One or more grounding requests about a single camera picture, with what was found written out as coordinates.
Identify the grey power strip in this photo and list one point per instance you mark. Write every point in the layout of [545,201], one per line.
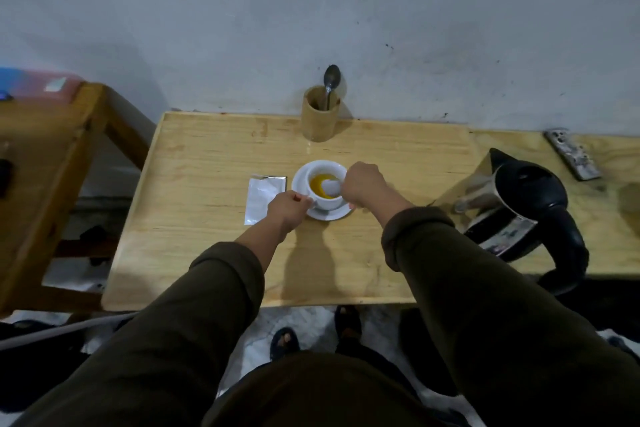
[572,154]

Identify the white ceramic cup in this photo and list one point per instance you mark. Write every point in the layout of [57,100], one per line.
[327,204]

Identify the metal spoon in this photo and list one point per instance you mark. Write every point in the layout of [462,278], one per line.
[331,76]

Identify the red and blue box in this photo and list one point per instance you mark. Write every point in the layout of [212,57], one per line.
[35,84]

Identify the person's right foot in sandal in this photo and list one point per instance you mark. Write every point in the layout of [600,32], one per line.
[347,322]

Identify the small black object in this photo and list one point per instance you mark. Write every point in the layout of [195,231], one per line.
[5,179]

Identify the person's dark trousers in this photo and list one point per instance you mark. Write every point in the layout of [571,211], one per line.
[320,391]

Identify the person's left forearm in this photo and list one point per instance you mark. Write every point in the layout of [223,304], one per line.
[200,316]

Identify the wooden side table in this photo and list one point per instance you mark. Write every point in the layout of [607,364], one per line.
[45,161]

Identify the person's left fingers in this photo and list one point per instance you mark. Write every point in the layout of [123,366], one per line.
[304,201]

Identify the bamboo holder cup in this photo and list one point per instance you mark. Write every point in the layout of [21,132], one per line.
[318,124]

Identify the person's left foot in sandal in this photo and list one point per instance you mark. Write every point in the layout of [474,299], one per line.
[285,341]

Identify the person's right fingers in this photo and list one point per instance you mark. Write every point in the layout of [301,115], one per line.
[348,189]

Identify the person's right forearm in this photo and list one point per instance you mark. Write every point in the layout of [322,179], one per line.
[480,306]

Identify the white saucer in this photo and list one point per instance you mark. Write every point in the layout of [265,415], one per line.
[330,215]

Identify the yellow drink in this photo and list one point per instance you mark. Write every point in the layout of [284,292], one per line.
[317,185]

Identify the person's right hand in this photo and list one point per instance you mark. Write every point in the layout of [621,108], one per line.
[364,182]

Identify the silver sachet packet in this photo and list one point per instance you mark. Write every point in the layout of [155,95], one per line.
[262,197]

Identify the person's foot in sandal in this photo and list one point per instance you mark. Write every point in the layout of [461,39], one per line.
[285,341]
[347,322]

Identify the person's left hand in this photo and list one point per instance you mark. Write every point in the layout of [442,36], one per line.
[286,210]

